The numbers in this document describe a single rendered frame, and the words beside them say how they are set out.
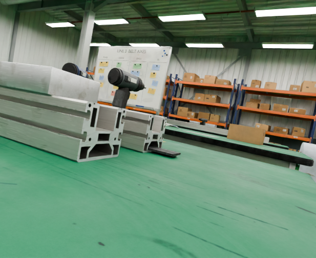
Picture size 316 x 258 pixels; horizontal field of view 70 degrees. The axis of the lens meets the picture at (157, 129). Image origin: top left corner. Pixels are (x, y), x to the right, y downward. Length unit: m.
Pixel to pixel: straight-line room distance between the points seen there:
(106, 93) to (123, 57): 0.70
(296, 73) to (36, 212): 10.97
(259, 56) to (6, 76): 11.09
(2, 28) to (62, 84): 13.06
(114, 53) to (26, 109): 3.87
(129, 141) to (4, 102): 0.24
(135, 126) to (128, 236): 0.35
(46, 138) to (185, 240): 0.26
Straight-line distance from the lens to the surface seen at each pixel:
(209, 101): 10.29
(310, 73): 11.06
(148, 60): 3.78
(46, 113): 0.37
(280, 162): 1.76
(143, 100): 3.67
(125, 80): 0.79
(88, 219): 0.18
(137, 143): 0.49
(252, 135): 2.26
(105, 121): 0.39
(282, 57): 11.24
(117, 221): 0.18
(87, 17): 9.73
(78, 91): 0.41
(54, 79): 0.37
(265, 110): 9.66
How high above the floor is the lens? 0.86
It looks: 3 degrees down
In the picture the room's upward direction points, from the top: 11 degrees clockwise
